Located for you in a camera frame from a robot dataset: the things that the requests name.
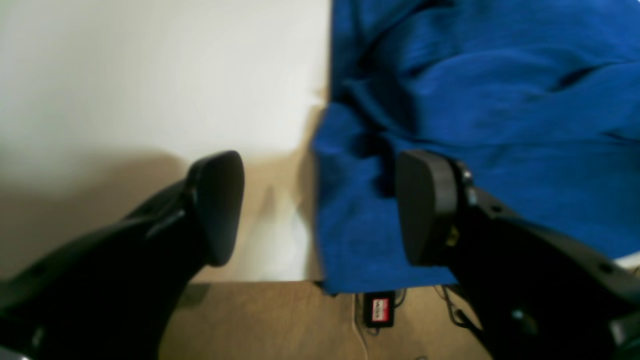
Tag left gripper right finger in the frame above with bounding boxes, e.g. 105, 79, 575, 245
395, 150, 639, 360

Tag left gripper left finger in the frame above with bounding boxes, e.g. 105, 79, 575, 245
1, 150, 245, 360

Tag dark blue t-shirt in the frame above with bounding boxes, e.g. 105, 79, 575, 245
311, 0, 640, 294

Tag small black tagged device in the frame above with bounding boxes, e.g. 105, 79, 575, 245
362, 291, 396, 330

